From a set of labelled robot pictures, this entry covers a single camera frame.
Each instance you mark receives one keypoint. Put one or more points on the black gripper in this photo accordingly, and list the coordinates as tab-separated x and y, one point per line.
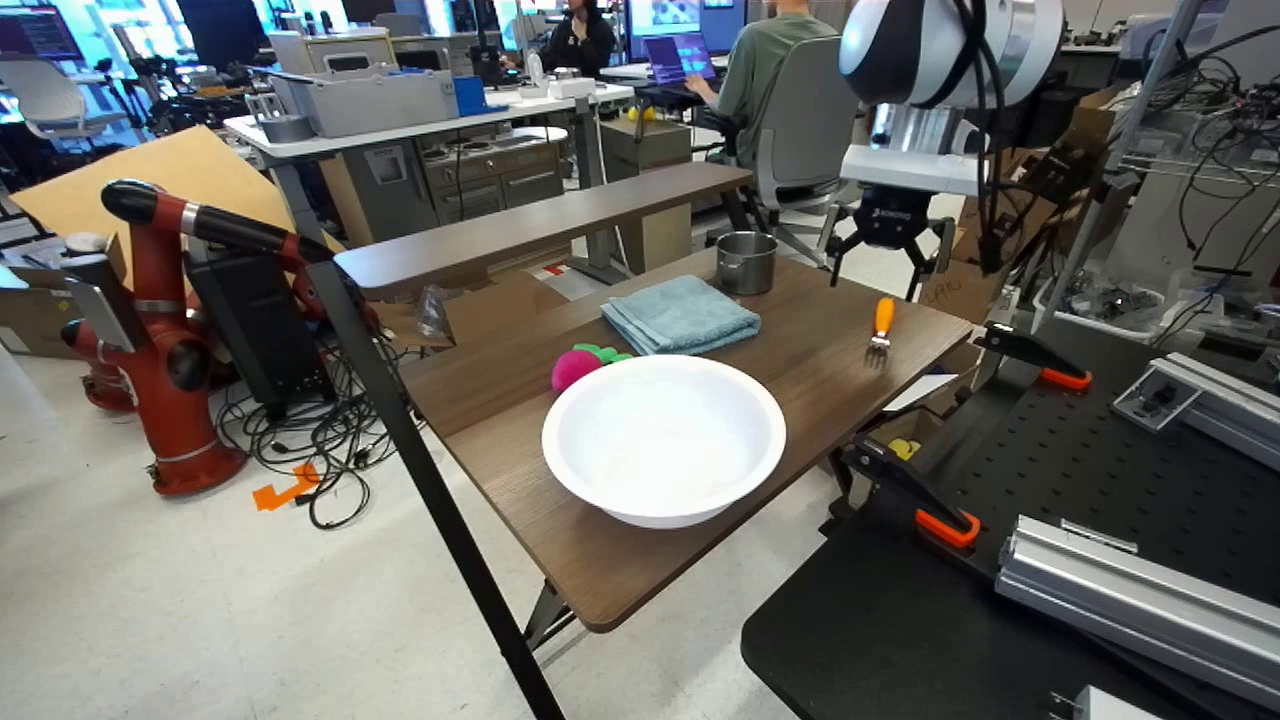
890	219

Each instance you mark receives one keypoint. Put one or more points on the steel pot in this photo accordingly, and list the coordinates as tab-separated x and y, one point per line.
745	264

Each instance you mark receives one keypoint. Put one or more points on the grey office chair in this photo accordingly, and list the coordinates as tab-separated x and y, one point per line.
807	126

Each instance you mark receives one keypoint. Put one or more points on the black orange bar clamp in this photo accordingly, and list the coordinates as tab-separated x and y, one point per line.
920	503
1047	361

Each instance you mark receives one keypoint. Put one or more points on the teal folded cloth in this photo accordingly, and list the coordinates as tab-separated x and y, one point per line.
680	319

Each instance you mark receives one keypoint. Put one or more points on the person in green shirt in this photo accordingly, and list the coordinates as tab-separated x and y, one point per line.
754	63

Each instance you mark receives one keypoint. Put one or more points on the white plastic bowl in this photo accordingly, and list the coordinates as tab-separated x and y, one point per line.
661	441

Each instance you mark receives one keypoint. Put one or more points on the green toy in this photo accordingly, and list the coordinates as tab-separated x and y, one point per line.
601	355

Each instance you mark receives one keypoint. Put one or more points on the black perforated breadboard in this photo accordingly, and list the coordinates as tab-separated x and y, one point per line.
1106	483

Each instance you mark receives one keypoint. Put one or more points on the pink toy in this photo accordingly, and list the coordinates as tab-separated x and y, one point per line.
569	370

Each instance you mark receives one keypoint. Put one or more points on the wooden raised shelf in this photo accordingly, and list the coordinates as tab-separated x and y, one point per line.
534	226

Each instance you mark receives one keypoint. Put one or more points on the person in dark clothes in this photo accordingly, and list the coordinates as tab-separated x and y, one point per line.
581	34

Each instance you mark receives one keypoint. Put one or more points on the grey desk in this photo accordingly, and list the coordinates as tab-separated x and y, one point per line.
401	135

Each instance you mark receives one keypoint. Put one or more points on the black computer tower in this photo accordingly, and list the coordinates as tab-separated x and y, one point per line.
262	335

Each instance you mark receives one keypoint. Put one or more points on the large cardboard sheet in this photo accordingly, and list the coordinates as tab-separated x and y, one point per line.
174	175

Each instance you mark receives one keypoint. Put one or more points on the aluminium extrusion rail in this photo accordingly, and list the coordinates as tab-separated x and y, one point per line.
1214	404
1133	605

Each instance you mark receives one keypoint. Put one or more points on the black table leg frame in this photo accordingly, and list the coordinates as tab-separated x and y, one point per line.
426	495

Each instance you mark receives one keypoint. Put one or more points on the red pedestal robot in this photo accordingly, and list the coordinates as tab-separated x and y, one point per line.
161	361

